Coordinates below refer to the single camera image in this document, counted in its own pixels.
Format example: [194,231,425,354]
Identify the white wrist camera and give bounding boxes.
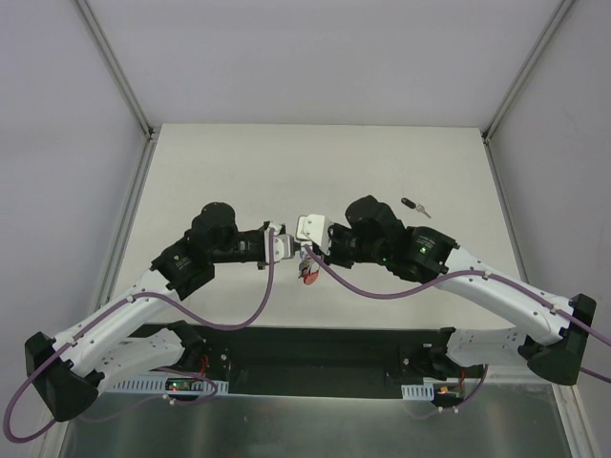
[263,221,296,265]
[295,214,333,255]

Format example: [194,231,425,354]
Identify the keyring with red tag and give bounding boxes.
[298,250,320,286]

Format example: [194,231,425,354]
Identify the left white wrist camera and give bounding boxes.
[263,221,296,265]

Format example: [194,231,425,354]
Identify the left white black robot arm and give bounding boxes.
[25,202,284,423]

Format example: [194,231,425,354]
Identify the aluminium frame post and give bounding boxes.
[482,0,578,145]
[71,0,156,140]

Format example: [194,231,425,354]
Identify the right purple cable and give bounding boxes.
[305,245,611,383]

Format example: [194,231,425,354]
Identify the black head silver key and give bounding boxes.
[401,197,432,219]

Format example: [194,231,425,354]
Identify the aluminium table rail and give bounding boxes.
[483,138,533,282]
[88,135,157,315]

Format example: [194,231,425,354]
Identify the right aluminium table rail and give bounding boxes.
[483,138,533,282]

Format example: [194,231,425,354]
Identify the right white cable duct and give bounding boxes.
[401,383,435,402]

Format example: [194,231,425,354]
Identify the left aluminium table rail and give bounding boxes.
[88,135,157,315]

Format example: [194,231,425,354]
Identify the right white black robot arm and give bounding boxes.
[310,196,597,385]

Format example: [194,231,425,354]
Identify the left aluminium frame post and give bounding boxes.
[71,0,156,140]

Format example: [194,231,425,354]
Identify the right aluminium frame post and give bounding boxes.
[482,0,578,145]

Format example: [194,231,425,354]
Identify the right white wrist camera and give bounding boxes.
[295,214,333,255]

